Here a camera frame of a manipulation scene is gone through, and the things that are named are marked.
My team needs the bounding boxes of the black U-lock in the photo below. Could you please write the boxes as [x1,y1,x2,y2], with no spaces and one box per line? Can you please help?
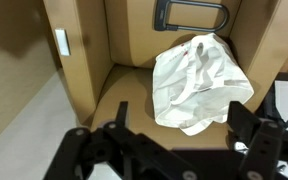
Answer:
[153,0,231,33]

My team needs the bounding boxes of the brown leather armchair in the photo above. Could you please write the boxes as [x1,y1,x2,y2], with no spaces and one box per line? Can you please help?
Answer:
[43,0,288,152]

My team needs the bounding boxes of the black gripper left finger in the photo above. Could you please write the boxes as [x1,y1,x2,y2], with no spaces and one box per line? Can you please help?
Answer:
[43,100,198,180]

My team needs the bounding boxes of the black and white bag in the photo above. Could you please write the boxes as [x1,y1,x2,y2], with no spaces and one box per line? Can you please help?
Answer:
[255,71,288,135]

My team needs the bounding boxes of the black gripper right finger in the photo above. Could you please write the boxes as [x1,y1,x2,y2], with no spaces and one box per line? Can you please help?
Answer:
[226,100,288,180]

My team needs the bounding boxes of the white fabric tote bag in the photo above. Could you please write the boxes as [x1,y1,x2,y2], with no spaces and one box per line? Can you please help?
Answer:
[151,32,255,137]

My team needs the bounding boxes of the small gray rectangular block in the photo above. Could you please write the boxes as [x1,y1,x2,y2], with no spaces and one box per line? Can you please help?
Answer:
[54,28,72,57]

